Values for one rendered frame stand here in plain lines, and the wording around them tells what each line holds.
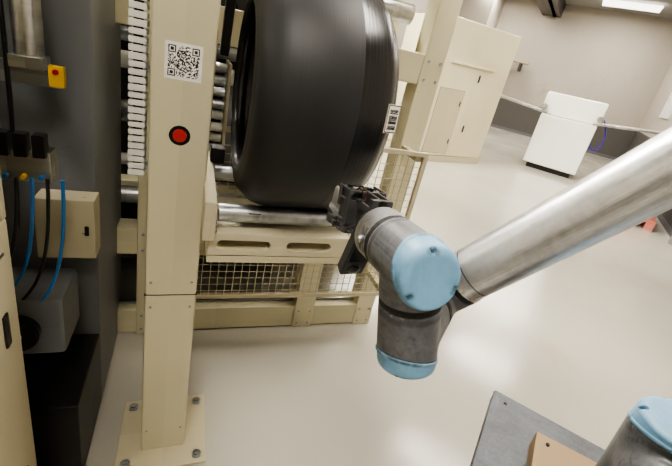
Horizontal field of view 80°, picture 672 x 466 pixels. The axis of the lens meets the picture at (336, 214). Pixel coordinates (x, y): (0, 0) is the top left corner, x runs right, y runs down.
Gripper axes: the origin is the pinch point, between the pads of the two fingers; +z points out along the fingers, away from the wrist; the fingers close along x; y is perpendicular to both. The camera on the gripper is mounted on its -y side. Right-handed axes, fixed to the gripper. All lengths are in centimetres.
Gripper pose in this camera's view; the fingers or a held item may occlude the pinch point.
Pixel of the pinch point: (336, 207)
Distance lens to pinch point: 83.4
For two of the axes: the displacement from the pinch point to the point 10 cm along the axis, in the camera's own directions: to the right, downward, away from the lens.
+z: -3.2, -3.2, 8.9
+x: -9.3, -0.6, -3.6
